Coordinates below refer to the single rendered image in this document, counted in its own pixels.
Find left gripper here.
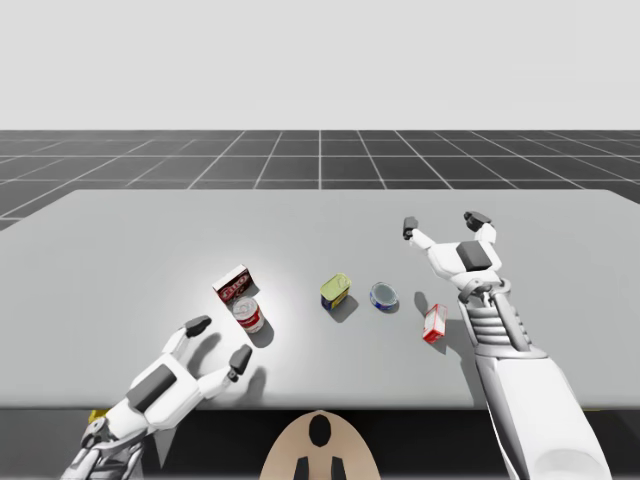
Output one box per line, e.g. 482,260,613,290
104,315,254,435

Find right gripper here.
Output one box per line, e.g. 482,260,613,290
402,210,504,291

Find red and white can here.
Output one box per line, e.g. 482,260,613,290
231,295,266,336

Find blue flat can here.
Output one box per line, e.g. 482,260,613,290
368,281,400,313

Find green and blue rectangular can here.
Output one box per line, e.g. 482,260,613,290
319,272,353,313

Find red and brown carton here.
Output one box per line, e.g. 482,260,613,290
211,263,253,305

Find red and white carton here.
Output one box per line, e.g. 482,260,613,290
421,302,449,345

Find tan robot part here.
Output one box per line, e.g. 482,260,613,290
259,409,382,480

